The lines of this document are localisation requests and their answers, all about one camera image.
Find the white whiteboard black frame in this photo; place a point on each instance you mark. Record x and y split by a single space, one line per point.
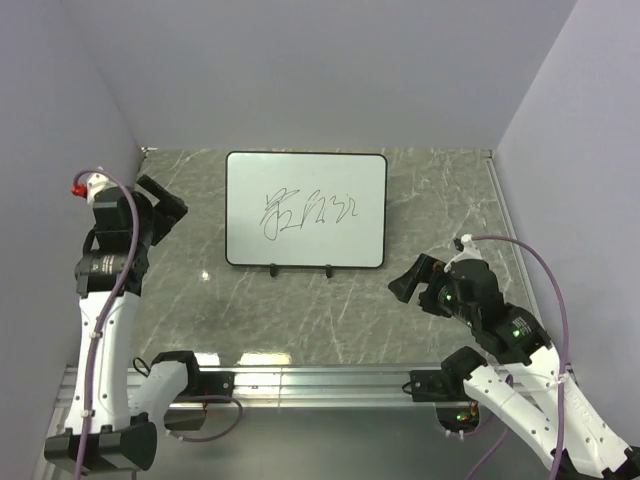
305 209

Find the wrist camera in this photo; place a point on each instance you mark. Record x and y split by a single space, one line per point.
466 250
97 182

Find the right side aluminium rail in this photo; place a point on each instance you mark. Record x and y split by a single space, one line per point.
519 254

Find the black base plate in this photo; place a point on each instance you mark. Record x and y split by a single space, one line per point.
215 383
434 386

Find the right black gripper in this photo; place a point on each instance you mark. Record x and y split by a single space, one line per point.
428 269

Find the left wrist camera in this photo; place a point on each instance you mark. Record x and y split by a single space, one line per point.
97 182

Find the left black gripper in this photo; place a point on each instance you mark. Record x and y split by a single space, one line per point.
168 211

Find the aluminium mounting rail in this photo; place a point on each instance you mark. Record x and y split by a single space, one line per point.
342 386

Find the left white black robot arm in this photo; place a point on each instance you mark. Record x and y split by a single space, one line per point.
108 429

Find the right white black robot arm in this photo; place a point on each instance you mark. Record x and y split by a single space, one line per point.
516 371

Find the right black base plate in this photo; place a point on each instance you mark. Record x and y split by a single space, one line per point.
434 386

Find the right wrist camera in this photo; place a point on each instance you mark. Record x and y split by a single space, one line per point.
466 250

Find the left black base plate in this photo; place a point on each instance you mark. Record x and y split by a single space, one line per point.
215 383

